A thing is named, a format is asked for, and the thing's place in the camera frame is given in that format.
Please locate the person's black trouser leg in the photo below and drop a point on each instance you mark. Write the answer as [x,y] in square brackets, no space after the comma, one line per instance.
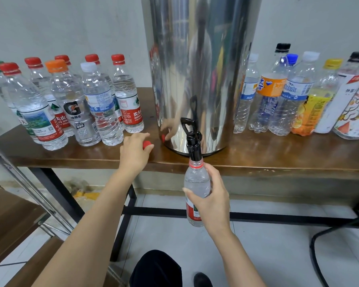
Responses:
[155,272]

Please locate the cluster of plastic bottles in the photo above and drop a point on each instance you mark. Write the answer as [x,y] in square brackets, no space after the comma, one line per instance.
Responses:
[299,92]

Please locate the person's black shoe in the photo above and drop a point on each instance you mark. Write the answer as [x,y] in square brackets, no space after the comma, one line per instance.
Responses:
[202,281]

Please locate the person's left hand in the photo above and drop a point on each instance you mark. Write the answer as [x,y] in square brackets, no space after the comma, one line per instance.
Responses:
[134,155]

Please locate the yellow debris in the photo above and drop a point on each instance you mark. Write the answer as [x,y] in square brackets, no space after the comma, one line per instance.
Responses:
[87,194]

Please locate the orange cap clear plastic bottle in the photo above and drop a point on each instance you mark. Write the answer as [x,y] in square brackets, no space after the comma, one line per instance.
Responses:
[72,107]

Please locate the person's right hand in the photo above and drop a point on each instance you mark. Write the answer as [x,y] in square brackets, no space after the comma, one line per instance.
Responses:
[214,206]

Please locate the red bottle cap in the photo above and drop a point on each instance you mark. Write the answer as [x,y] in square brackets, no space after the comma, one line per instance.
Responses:
[147,144]

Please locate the green red label plastic bottle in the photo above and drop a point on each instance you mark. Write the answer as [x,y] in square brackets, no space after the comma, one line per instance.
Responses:
[92,57]

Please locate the person's left forearm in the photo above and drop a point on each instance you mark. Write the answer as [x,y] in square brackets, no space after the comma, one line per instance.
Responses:
[84,239]

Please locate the white-cap blue-label bottle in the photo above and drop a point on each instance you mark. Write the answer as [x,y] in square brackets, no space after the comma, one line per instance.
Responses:
[101,107]

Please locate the wooden stool with black frame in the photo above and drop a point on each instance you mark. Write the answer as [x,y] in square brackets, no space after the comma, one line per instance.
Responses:
[341,236]

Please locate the wooden metal shelf rack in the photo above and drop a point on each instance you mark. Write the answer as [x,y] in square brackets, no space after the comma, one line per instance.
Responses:
[6,230]

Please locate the stainless steel water dispenser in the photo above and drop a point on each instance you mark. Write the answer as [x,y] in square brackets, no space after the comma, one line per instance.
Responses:
[200,56]

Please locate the black metal table frame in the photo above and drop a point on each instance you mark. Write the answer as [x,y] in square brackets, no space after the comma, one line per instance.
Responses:
[269,217]

